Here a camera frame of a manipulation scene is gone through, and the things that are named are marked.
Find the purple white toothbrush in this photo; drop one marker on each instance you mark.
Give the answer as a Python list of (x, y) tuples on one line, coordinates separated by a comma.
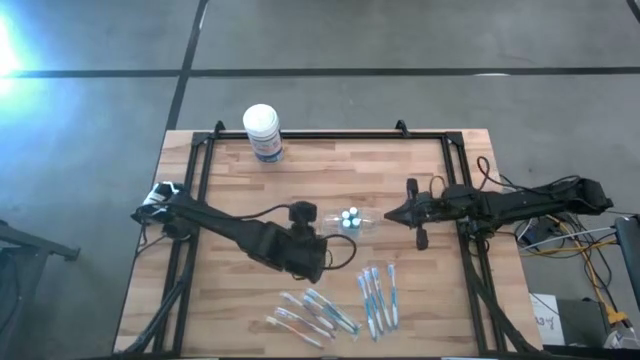
[(305, 323), (309, 312)]

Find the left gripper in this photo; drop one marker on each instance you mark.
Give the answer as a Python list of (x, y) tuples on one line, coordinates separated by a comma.
[(307, 255)]

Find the dark grey box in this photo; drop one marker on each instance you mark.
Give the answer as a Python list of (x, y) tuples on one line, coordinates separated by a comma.
[(582, 322)]

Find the black upright stand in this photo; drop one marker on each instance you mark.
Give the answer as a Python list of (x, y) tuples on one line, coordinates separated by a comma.
[(629, 260)]

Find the white paper sheet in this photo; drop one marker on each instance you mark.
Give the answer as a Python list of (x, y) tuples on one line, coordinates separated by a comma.
[(545, 320)]

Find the blue grey power box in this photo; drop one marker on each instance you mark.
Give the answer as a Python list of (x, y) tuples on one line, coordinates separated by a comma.
[(540, 232)]

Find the clear plastic organizer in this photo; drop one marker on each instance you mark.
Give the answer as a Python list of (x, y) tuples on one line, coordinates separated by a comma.
[(372, 222)]

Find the black table clamp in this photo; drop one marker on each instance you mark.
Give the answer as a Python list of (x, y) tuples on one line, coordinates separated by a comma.
[(401, 126), (218, 126)]

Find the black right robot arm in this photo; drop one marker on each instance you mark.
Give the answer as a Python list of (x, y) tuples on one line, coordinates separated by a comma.
[(540, 200)]

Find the blue white toothbrush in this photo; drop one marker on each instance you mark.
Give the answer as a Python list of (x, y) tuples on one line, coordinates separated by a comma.
[(393, 298), (375, 301), (382, 298), (330, 315), (334, 309), (368, 310)]

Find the black metal cart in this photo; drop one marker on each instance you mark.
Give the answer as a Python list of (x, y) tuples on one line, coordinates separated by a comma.
[(50, 246)]

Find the white wipes canister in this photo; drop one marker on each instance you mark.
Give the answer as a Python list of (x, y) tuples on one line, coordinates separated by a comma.
[(262, 130)]

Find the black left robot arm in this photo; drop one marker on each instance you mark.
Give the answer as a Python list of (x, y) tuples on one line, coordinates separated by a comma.
[(215, 220)]

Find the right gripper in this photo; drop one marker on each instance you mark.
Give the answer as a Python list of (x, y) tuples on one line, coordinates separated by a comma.
[(435, 210)]

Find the orange wrapped toothbrush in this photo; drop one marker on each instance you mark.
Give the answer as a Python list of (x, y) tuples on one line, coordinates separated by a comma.
[(296, 333)]

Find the black aluminium table frame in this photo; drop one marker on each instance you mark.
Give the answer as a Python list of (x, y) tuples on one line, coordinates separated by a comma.
[(325, 135)]

